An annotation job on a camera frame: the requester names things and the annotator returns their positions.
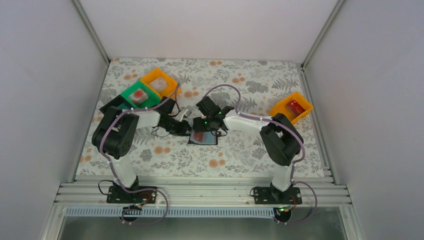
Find black leather card holder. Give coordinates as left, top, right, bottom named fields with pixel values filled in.
left=188, top=130, right=222, bottom=146

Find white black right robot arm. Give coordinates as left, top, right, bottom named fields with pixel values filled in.
left=192, top=96, right=306, bottom=204

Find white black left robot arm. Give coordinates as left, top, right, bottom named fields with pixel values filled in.
left=91, top=96, right=192, bottom=203

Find white card in orange bin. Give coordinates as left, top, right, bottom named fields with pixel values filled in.
left=149, top=77, right=168, bottom=93

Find white red card in green bin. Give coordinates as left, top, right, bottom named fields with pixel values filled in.
left=129, top=88, right=149, bottom=105

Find red cards in bin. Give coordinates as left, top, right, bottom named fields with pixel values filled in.
left=286, top=100, right=305, bottom=117

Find floral patterned table mat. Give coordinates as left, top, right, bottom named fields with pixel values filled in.
left=76, top=57, right=326, bottom=178

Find green plastic bin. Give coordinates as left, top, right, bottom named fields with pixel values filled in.
left=120, top=81, right=162, bottom=109

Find orange plastic bin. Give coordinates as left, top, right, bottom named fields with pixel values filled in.
left=140, top=68, right=178, bottom=98
left=269, top=91, right=314, bottom=125

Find black plastic bin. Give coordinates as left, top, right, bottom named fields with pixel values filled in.
left=99, top=95, right=133, bottom=114

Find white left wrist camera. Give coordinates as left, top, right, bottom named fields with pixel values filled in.
left=175, top=109, right=189, bottom=122

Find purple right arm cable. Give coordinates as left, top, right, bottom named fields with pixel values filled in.
left=202, top=84, right=319, bottom=226

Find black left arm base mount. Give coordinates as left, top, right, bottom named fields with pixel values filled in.
left=106, top=185, right=158, bottom=204

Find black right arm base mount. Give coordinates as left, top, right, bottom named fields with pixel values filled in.
left=249, top=185, right=303, bottom=205

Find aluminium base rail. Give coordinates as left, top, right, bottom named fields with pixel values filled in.
left=54, top=176, right=352, bottom=218

